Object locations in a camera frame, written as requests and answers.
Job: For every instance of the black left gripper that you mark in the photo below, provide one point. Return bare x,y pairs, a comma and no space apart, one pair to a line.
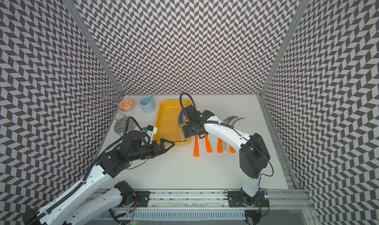
162,147

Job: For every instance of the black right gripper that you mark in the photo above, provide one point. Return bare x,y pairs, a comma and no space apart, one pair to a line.
190,133

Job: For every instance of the grey sickle wooden handle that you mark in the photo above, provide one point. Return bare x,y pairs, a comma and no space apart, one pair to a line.
181,134

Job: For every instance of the blue sickle wooden handle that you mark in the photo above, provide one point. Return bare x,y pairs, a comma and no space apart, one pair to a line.
181,118

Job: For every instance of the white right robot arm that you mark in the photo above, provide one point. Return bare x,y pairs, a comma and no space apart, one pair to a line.
253,153

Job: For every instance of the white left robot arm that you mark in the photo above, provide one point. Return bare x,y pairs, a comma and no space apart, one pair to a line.
70,207

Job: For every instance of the yellow plastic storage box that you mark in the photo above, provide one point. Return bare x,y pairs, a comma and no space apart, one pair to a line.
167,122

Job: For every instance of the light blue ceramic cup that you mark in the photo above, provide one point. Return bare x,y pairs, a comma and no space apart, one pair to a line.
147,104

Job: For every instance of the orange patterned white bowl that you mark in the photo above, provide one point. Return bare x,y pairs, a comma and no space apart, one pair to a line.
126,105

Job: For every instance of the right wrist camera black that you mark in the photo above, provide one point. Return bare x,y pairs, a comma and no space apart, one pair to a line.
191,111

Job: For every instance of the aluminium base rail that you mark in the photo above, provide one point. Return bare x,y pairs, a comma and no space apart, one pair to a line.
293,206

